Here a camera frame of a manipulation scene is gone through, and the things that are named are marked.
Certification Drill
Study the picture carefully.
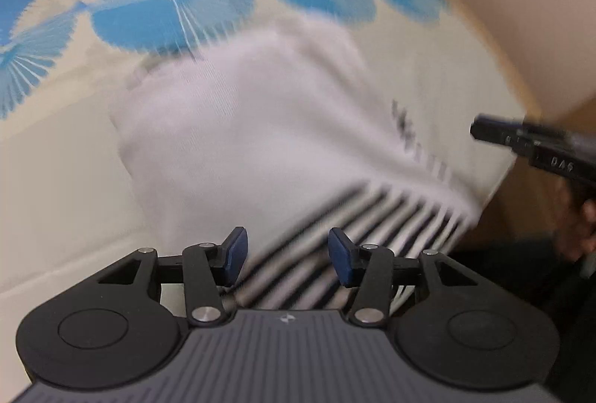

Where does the black white striped hooded top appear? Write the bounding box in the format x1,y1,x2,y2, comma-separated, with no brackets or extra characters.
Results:
109,18,513,311

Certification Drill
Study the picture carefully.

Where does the blue white printed bedsheet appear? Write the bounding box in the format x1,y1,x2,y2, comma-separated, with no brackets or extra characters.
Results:
0,0,524,294

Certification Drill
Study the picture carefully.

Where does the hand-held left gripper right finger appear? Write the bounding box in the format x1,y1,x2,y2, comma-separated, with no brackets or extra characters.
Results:
328,228,480,329

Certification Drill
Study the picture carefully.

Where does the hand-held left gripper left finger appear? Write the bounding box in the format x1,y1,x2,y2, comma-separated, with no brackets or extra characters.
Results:
98,226,248,329

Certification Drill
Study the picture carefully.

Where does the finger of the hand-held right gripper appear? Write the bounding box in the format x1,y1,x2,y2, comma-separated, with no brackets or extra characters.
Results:
469,114,532,153

